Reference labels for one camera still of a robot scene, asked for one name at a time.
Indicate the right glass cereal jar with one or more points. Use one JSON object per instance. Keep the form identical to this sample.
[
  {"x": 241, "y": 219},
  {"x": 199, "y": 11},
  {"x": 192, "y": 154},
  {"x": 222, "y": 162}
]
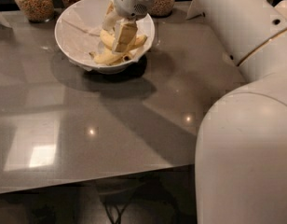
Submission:
[{"x": 161, "y": 8}]

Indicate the yellow banana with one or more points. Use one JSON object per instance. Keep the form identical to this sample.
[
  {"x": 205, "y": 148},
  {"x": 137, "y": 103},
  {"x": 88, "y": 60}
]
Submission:
[
  {"x": 106, "y": 57},
  {"x": 108, "y": 40}
]

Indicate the dark stool under table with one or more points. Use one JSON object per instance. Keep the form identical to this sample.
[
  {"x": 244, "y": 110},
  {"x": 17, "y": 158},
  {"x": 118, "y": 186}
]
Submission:
[{"x": 149, "y": 198}]

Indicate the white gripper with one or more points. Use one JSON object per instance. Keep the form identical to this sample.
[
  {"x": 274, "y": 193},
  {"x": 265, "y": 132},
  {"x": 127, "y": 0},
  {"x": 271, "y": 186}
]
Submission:
[{"x": 129, "y": 3}]

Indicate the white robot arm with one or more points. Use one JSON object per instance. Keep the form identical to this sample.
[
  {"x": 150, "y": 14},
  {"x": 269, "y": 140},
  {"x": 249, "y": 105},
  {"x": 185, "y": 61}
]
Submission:
[{"x": 241, "y": 149}]

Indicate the white paper bowl liner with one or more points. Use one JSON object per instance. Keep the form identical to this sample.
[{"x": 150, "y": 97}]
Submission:
[{"x": 76, "y": 38}]

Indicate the white ceramic bowl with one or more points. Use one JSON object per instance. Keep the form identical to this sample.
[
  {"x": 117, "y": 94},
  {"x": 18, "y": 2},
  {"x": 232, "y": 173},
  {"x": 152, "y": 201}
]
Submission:
[{"x": 75, "y": 16}]

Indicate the left glass cereal jar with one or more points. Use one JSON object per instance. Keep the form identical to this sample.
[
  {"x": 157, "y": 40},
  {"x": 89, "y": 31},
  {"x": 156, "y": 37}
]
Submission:
[{"x": 36, "y": 10}]

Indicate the small hidden banana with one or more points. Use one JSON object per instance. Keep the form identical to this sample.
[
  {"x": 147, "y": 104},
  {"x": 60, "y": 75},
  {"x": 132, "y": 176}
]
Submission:
[{"x": 124, "y": 58}]

